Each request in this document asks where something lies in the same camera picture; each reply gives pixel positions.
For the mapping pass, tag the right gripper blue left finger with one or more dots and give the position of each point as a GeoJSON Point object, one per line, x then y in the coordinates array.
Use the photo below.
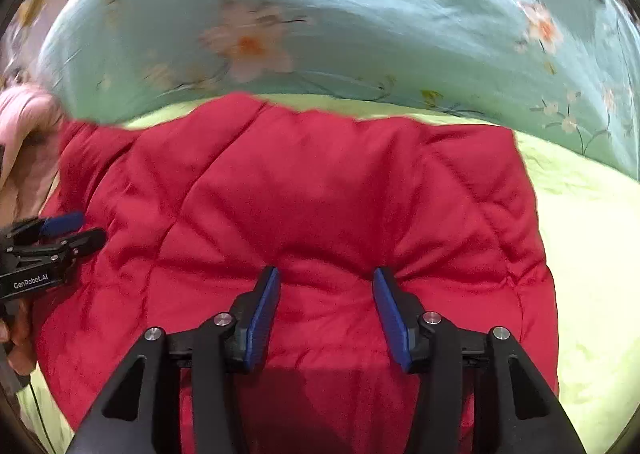
{"type": "Point", "coordinates": [254, 313]}

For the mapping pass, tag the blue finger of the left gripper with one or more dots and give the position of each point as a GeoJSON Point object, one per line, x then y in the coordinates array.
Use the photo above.
{"type": "Point", "coordinates": [63, 224]}
{"type": "Point", "coordinates": [82, 244]}

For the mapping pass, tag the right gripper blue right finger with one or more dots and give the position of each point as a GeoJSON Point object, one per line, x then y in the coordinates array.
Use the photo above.
{"type": "Point", "coordinates": [400, 314]}

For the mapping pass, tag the red quilted puffer coat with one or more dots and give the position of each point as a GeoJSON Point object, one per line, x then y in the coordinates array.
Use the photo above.
{"type": "Point", "coordinates": [196, 207]}

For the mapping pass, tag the person's left hand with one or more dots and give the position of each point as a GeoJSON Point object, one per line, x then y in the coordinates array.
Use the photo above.
{"type": "Point", "coordinates": [18, 333]}

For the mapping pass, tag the pink folded quilt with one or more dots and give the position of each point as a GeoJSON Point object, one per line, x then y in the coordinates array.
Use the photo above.
{"type": "Point", "coordinates": [30, 120]}

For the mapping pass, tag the green bed sheet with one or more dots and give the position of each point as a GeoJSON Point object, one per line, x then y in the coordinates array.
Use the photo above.
{"type": "Point", "coordinates": [588, 220]}

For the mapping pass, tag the teal floral duvet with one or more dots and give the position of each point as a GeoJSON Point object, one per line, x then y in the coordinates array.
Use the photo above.
{"type": "Point", "coordinates": [564, 70]}

